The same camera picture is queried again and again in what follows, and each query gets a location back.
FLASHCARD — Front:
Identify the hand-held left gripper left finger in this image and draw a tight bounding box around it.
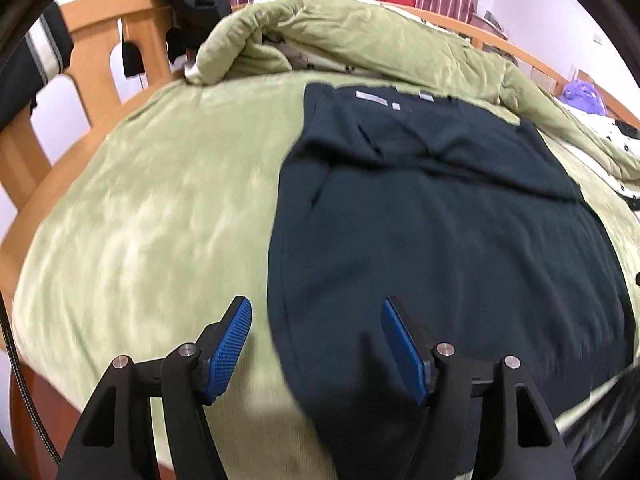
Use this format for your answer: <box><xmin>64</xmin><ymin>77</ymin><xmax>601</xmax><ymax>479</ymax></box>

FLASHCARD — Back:
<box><xmin>55</xmin><ymin>296</ymin><xmax>253</xmax><ymax>480</ymax></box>

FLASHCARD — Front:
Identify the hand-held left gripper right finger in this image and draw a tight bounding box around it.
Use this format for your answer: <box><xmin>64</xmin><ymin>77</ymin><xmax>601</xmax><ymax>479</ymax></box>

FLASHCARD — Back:
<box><xmin>380</xmin><ymin>296</ymin><xmax>576</xmax><ymax>480</ymax></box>

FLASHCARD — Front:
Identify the black sweatshirt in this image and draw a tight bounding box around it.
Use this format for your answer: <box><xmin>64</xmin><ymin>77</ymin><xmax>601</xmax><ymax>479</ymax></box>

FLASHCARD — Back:
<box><xmin>266</xmin><ymin>82</ymin><xmax>636</xmax><ymax>480</ymax></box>

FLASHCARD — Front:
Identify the dark shiny cloth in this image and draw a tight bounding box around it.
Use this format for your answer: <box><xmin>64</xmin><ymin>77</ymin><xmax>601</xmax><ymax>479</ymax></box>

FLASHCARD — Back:
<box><xmin>560</xmin><ymin>355</ymin><xmax>640</xmax><ymax>480</ymax></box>

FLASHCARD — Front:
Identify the purple bag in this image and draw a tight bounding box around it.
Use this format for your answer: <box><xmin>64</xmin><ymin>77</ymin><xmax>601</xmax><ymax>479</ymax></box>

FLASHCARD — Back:
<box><xmin>560</xmin><ymin>79</ymin><xmax>606</xmax><ymax>117</ymax></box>

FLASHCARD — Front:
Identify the green quilt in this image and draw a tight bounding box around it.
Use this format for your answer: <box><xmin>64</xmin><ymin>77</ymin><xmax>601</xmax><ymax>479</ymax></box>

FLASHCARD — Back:
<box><xmin>185</xmin><ymin>0</ymin><xmax>640</xmax><ymax>181</ymax></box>

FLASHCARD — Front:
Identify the pile of papers and bags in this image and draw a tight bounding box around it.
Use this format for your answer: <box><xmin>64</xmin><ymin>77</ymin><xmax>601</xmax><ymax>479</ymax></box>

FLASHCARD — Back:
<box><xmin>470</xmin><ymin>10</ymin><xmax>507</xmax><ymax>42</ymax></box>

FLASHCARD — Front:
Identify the black garment with white stripes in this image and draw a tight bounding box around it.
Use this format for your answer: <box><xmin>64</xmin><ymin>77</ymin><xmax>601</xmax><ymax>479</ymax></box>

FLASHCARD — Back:
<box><xmin>0</xmin><ymin>2</ymin><xmax>76</xmax><ymax>131</ymax></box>

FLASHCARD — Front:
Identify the black jacket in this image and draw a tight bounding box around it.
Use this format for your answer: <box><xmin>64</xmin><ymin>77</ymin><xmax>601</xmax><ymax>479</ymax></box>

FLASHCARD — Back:
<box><xmin>121</xmin><ymin>0</ymin><xmax>233</xmax><ymax>78</ymax></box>

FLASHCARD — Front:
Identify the black braided cable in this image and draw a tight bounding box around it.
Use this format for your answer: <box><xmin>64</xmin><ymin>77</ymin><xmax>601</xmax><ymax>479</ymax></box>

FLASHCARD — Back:
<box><xmin>0</xmin><ymin>290</ymin><xmax>63</xmax><ymax>466</ymax></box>

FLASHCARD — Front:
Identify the wooden bed frame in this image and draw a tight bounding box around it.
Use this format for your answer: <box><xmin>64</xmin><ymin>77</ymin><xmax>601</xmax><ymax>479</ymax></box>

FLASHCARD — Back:
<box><xmin>0</xmin><ymin>0</ymin><xmax>571</xmax><ymax>480</ymax></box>

